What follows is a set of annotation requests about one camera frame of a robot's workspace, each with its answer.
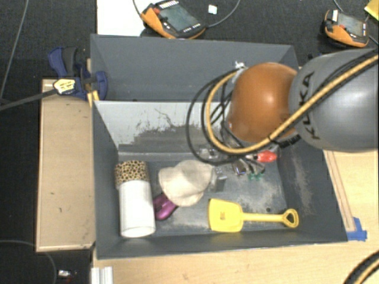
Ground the small red object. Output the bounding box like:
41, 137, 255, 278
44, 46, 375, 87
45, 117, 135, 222
256, 150, 278, 163

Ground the purple plastic object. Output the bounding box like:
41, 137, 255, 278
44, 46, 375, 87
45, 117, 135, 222
152, 193, 179, 221

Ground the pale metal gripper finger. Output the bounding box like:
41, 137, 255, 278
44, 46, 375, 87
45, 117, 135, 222
215, 166, 229, 193
199, 147, 218, 161

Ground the white cylinder with leopard band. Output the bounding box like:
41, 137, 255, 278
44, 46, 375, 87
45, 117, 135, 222
114, 159, 157, 239

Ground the beige cloth cap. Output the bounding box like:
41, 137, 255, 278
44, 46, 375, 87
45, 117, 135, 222
157, 159, 215, 208

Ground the pale wood board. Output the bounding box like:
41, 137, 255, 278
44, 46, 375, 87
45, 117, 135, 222
35, 79, 97, 253

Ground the grey metal bin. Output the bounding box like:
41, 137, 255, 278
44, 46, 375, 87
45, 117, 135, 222
89, 33, 349, 260

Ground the yellow toy shovel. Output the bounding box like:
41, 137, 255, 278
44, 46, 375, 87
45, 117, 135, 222
207, 198, 300, 234

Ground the black cylinder on white bracket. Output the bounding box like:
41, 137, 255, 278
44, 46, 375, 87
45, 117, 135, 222
274, 134, 302, 150

